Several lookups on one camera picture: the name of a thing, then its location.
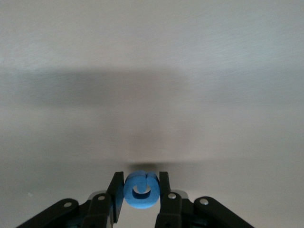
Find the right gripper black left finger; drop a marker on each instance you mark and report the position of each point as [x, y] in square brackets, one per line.
[95, 209]

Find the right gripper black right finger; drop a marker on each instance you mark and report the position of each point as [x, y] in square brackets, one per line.
[175, 209]

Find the blue letter C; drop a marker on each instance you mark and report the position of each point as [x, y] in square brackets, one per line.
[129, 192]

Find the brown table cover sheet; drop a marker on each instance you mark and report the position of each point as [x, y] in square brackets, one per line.
[152, 71]

